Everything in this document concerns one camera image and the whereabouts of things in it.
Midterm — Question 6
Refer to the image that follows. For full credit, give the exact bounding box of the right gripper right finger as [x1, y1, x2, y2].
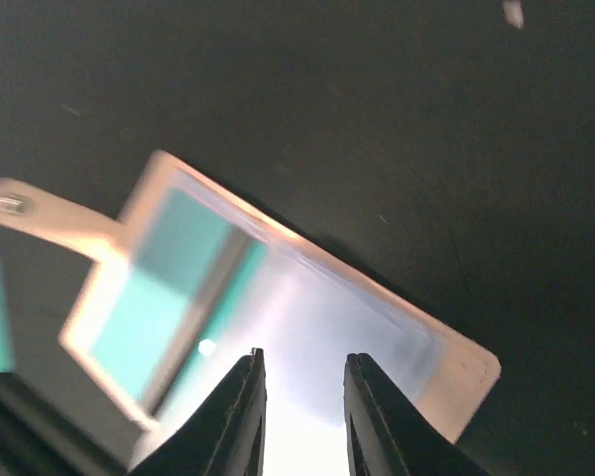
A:
[344, 353, 486, 476]

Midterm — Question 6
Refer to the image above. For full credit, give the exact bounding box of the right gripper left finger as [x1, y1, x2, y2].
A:
[130, 348, 267, 476]

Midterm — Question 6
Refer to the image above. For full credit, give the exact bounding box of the beige card holder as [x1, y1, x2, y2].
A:
[0, 152, 501, 451]

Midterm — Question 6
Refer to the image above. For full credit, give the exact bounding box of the blue credit card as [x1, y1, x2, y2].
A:
[161, 178, 446, 427]

